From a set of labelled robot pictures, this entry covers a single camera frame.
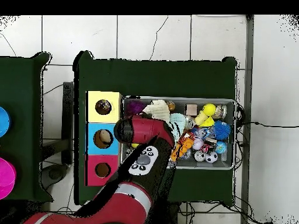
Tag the cream white cloth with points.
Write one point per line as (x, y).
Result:
(158, 108)

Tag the colourful polka dot cloth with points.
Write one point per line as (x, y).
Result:
(103, 106)

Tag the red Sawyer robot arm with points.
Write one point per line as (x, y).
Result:
(144, 130)

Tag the wooden box with three holes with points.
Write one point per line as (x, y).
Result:
(112, 112)

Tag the silver mesh bin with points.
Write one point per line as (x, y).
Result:
(210, 165)

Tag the purple knobbly ball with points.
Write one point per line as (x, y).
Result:
(134, 107)

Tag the mint green cloth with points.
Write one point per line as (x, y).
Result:
(178, 120)

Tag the orange tiger plush toy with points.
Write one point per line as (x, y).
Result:
(185, 142)

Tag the orange toy brick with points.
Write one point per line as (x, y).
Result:
(174, 156)

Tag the plain wooden block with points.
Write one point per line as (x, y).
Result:
(191, 109)

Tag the dark green table cloth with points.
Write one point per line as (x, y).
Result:
(21, 105)
(154, 79)

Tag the plain yellow ball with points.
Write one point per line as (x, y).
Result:
(209, 109)

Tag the small soccer ball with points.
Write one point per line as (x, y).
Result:
(211, 157)

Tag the light blue spiky ball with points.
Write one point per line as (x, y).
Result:
(222, 130)

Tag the blue globe ball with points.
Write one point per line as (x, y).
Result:
(220, 147)

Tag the blue round lid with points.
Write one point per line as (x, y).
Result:
(4, 122)

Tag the pink round lid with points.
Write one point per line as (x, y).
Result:
(7, 177)

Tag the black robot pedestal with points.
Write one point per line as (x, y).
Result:
(174, 215)

